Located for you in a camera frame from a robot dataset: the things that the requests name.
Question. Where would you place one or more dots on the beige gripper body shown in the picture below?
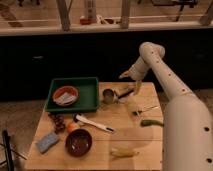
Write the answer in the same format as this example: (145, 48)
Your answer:
(137, 72)

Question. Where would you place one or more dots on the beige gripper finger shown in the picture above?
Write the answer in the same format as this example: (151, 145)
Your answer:
(137, 86)
(124, 75)

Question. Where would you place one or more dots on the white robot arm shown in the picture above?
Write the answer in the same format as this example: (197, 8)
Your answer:
(188, 123)

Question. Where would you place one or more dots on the paper cup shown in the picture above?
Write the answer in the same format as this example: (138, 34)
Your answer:
(108, 96)

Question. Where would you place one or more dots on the clear glass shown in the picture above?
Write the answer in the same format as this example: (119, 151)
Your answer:
(122, 93)

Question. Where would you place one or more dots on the metal fork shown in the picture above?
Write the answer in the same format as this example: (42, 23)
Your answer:
(138, 112)

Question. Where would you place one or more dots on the green chili pepper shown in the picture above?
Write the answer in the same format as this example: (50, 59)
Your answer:
(149, 122)

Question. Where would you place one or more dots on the green plastic tray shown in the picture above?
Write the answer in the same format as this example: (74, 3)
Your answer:
(88, 100)

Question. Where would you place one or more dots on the orange bowl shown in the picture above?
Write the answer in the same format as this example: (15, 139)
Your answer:
(65, 89)

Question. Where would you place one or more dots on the banana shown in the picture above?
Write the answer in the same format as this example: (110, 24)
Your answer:
(123, 152)

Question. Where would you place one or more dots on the grey cloth in bowl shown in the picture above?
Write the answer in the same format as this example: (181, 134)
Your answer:
(65, 98)

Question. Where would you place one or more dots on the apple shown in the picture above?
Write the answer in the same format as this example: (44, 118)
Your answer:
(71, 126)

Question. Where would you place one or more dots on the dark red bowl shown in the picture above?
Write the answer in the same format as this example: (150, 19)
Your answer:
(78, 142)

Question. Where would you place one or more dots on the bunch of dark grapes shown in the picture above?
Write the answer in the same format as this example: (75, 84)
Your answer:
(59, 125)

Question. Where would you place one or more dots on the blue sponge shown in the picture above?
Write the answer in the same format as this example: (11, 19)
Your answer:
(46, 142)

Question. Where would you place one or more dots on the black tripod stand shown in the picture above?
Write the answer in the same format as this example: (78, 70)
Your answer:
(8, 151)

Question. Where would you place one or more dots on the white handled brush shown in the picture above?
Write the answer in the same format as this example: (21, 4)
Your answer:
(81, 118)

